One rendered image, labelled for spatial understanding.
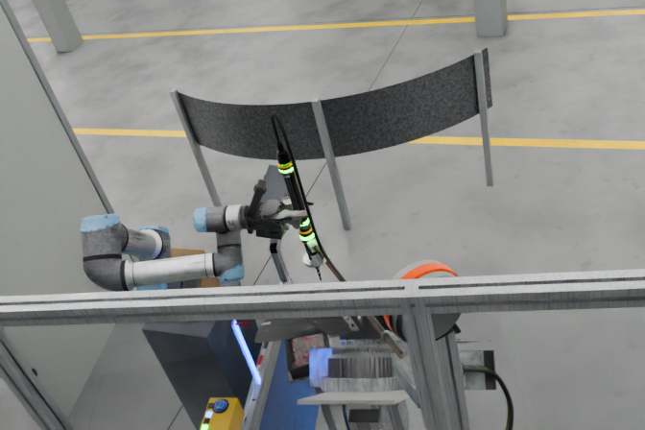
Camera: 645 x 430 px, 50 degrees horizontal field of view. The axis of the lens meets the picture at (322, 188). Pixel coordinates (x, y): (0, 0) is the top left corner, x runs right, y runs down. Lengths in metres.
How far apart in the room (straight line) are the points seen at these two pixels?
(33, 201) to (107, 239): 1.72
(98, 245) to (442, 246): 2.51
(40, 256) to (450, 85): 2.44
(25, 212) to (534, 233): 2.82
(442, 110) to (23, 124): 2.31
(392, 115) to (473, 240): 0.90
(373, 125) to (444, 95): 0.45
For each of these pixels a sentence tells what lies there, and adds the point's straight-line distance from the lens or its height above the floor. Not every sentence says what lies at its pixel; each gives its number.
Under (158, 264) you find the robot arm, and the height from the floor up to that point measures 1.55.
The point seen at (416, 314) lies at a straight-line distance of 1.16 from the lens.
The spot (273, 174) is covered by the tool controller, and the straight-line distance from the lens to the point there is 2.93.
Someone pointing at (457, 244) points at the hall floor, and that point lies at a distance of 4.26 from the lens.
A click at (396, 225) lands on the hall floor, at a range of 4.46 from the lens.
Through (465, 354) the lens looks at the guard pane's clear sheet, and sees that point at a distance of 1.25.
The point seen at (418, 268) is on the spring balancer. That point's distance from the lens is 1.30.
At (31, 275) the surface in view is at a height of 0.76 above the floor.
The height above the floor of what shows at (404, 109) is 0.77.
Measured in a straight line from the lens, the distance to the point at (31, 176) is 3.91.
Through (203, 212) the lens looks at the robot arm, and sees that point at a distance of 2.09.
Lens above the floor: 2.85
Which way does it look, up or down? 35 degrees down
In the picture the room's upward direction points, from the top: 15 degrees counter-clockwise
